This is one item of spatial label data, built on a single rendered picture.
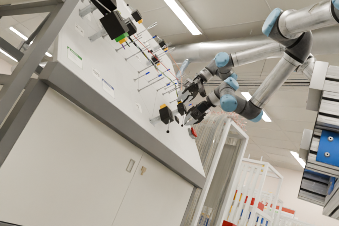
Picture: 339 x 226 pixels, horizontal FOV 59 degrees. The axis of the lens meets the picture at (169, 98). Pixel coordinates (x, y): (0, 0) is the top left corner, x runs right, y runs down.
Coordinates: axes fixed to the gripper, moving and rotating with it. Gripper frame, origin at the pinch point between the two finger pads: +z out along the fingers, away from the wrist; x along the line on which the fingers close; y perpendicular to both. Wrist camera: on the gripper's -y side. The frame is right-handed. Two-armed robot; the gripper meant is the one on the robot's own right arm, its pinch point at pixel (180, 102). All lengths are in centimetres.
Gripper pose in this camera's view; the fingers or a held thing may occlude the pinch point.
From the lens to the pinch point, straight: 173.4
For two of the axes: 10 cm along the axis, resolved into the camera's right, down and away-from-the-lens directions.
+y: -5.0, -4.4, 7.5
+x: -4.8, -5.8, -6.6
